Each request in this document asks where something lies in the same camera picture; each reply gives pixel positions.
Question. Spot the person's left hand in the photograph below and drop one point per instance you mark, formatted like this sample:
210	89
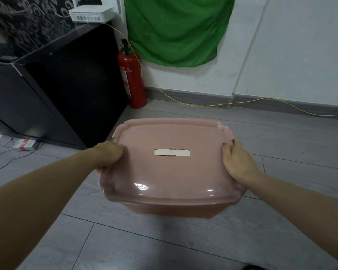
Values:
108	154

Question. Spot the person's right hand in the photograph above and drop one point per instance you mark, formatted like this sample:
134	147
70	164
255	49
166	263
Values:
239	163

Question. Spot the person's left thumb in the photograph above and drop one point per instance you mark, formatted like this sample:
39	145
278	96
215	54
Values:
117	147

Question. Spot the person's right thumb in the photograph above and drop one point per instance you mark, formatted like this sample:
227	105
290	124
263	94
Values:
227	154

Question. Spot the pink plastic storage box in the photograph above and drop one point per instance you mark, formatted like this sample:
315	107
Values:
171	171

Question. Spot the person's right forearm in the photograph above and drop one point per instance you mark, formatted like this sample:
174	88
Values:
301	210

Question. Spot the person's left forearm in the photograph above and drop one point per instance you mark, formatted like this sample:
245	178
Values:
36	199

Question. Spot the red fire extinguisher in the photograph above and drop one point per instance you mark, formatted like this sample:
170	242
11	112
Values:
133	78

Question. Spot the black cabinet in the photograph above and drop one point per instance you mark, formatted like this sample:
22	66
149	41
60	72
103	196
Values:
50	89

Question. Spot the red and white packet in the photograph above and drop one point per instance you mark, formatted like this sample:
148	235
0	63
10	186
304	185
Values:
26	144

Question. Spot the green cloth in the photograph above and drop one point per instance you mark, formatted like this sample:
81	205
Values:
177	30

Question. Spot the white router box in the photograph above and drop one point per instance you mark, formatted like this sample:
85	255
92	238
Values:
90	14

